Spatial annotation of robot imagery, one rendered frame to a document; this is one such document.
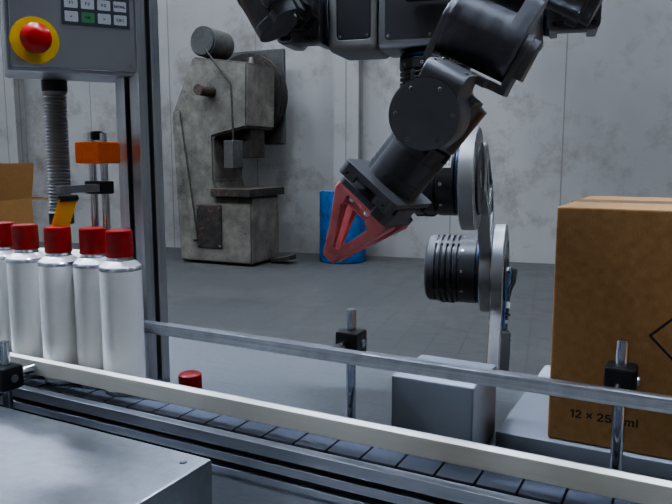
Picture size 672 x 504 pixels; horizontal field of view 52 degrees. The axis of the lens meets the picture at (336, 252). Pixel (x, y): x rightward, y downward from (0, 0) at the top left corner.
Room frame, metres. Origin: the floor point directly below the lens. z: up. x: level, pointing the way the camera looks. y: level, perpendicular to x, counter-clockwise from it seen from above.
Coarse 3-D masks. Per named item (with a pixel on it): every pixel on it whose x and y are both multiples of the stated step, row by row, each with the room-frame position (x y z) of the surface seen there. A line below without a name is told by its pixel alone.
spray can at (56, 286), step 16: (48, 240) 0.87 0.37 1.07; (64, 240) 0.88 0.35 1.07; (48, 256) 0.87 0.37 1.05; (64, 256) 0.87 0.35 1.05; (48, 272) 0.86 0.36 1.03; (64, 272) 0.87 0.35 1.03; (48, 288) 0.86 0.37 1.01; (64, 288) 0.87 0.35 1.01; (48, 304) 0.86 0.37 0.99; (64, 304) 0.86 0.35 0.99; (48, 320) 0.86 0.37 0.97; (64, 320) 0.86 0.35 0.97; (48, 336) 0.86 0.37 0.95; (64, 336) 0.86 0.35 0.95; (48, 352) 0.86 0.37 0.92; (64, 352) 0.86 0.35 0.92; (64, 384) 0.86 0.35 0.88
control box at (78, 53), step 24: (0, 0) 0.97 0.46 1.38; (24, 0) 0.92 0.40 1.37; (48, 0) 0.94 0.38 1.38; (24, 24) 0.92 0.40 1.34; (48, 24) 0.93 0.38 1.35; (24, 48) 0.92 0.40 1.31; (72, 48) 0.95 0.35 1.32; (96, 48) 0.96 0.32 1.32; (120, 48) 0.98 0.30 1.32; (24, 72) 0.94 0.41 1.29; (48, 72) 0.94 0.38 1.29; (72, 72) 0.95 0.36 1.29; (96, 72) 0.97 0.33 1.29; (120, 72) 0.98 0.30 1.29
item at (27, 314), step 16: (16, 224) 0.92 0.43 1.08; (32, 224) 0.91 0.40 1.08; (16, 240) 0.90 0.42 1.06; (32, 240) 0.91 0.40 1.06; (16, 256) 0.90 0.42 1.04; (32, 256) 0.90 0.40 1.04; (16, 272) 0.89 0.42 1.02; (32, 272) 0.90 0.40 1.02; (16, 288) 0.89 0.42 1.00; (32, 288) 0.90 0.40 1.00; (16, 304) 0.89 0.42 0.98; (32, 304) 0.90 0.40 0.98; (16, 320) 0.89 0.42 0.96; (32, 320) 0.90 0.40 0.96; (16, 336) 0.89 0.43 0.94; (32, 336) 0.90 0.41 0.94; (16, 352) 0.90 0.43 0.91; (32, 352) 0.89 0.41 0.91
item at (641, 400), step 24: (192, 336) 0.83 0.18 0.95; (216, 336) 0.82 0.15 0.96; (240, 336) 0.80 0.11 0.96; (336, 360) 0.74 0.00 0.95; (360, 360) 0.73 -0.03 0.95; (384, 360) 0.71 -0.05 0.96; (408, 360) 0.70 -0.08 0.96; (480, 384) 0.66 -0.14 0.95; (504, 384) 0.65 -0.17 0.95; (528, 384) 0.64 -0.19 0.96; (552, 384) 0.63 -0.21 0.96; (576, 384) 0.62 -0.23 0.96; (648, 408) 0.59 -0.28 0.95
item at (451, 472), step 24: (24, 384) 0.87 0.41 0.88; (48, 384) 0.87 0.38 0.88; (72, 384) 0.87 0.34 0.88; (144, 408) 0.78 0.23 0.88; (168, 408) 0.78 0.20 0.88; (192, 408) 0.78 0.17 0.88; (240, 432) 0.71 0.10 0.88; (264, 432) 0.71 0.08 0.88; (288, 432) 0.71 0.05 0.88; (360, 456) 0.65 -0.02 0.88; (384, 456) 0.65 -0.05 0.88; (408, 456) 0.65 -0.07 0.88; (456, 480) 0.60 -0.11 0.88; (480, 480) 0.60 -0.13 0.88; (504, 480) 0.60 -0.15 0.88; (528, 480) 0.60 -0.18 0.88
